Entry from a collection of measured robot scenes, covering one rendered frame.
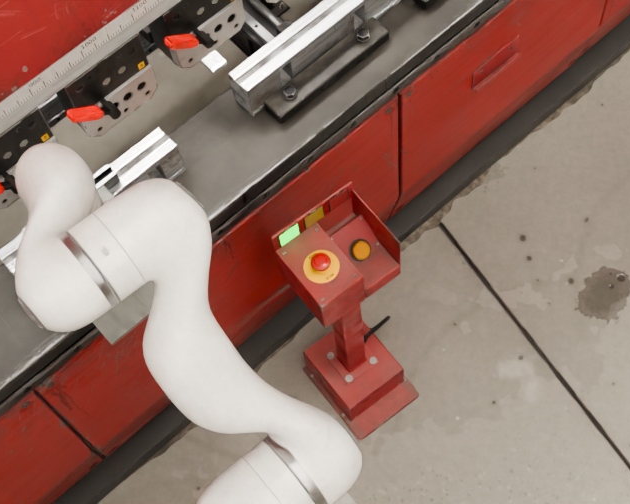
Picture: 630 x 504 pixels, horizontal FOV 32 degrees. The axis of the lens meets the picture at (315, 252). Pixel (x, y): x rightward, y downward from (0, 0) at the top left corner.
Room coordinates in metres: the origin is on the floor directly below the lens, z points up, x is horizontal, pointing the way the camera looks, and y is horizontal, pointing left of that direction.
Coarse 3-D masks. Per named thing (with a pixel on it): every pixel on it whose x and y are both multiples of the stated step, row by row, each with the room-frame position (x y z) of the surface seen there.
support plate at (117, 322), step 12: (108, 192) 1.03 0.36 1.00; (144, 288) 0.82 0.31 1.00; (132, 300) 0.80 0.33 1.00; (144, 300) 0.80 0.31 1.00; (108, 312) 0.79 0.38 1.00; (120, 312) 0.78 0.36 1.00; (132, 312) 0.78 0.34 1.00; (144, 312) 0.78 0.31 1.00; (96, 324) 0.77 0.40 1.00; (108, 324) 0.77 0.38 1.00; (120, 324) 0.76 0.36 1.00; (132, 324) 0.76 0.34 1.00; (108, 336) 0.74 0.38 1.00; (120, 336) 0.74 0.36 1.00
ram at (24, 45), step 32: (0, 0) 1.02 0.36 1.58; (32, 0) 1.04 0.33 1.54; (64, 0) 1.06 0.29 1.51; (96, 0) 1.09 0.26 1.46; (128, 0) 1.11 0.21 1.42; (0, 32) 1.01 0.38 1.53; (32, 32) 1.03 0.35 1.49; (64, 32) 1.05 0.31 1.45; (96, 32) 1.08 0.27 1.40; (128, 32) 1.10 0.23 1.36; (0, 64) 1.00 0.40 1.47; (32, 64) 1.02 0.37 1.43; (0, 96) 0.98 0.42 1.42; (0, 128) 0.97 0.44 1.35
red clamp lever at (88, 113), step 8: (104, 104) 1.04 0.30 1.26; (112, 104) 1.04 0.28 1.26; (72, 112) 1.00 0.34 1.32; (80, 112) 1.00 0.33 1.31; (88, 112) 1.01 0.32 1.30; (96, 112) 1.01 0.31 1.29; (104, 112) 1.02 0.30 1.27; (112, 112) 1.02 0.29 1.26; (120, 112) 1.03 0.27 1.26; (72, 120) 0.99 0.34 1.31; (80, 120) 0.99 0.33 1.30; (88, 120) 1.00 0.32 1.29
